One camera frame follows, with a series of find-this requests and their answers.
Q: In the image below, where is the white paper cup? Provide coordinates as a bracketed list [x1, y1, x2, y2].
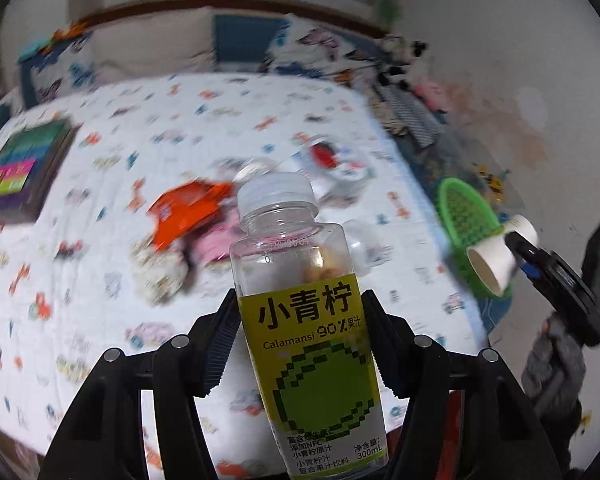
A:
[466, 214, 538, 297]

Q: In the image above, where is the green plastic basket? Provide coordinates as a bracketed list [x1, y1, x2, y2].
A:
[437, 177, 516, 298]

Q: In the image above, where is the beige pillow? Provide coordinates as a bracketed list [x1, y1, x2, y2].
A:
[87, 7, 216, 78]

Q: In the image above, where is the colourful striped box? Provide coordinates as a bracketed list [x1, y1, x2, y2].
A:
[0, 117, 78, 223]

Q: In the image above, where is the black and white plush toy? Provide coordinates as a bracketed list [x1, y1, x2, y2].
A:
[380, 35, 426, 86]

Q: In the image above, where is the blue pillow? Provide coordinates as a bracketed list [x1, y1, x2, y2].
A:
[212, 12, 288, 73]

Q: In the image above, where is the pink plush toy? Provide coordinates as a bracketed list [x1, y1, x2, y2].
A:
[415, 80, 451, 111]

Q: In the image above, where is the clear plastic container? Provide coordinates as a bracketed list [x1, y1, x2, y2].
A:
[235, 157, 277, 186]

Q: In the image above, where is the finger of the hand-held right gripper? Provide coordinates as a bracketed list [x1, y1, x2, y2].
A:
[504, 230, 600, 347]

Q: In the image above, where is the pink snack packet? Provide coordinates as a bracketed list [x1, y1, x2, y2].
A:
[190, 215, 246, 266]

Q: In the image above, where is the white crumpled wrapper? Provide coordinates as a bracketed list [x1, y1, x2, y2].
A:
[132, 242, 191, 306]

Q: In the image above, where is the clear juice bottle green label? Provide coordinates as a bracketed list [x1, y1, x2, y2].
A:
[228, 171, 390, 478]

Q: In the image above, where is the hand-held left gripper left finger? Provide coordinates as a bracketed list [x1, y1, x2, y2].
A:
[37, 287, 243, 480]

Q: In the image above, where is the butterfly print pillow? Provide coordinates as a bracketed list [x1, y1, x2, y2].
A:
[20, 35, 96, 106]

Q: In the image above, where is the yellow toy vehicle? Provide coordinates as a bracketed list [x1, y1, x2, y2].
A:
[472, 162, 511, 203]

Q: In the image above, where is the yogurt cup red label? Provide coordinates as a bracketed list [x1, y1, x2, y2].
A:
[295, 135, 376, 206]

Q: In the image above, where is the printed white blanket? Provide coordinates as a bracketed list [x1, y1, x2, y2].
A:
[0, 72, 491, 480]

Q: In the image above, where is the clear plastic cup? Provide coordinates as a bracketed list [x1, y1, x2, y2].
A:
[340, 217, 388, 273]

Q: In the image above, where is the striped grey cloth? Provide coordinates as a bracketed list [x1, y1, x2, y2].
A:
[375, 82, 443, 148]

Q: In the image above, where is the orange toy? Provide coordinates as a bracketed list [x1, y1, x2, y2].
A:
[50, 25, 91, 43]

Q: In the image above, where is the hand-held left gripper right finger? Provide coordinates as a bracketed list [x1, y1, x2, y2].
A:
[361, 289, 571, 480]

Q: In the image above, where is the patterned pillow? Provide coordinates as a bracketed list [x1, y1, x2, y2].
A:
[267, 15, 381, 91]

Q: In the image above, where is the orange snack packet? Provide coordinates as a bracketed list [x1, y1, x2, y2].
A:
[147, 181, 236, 253]

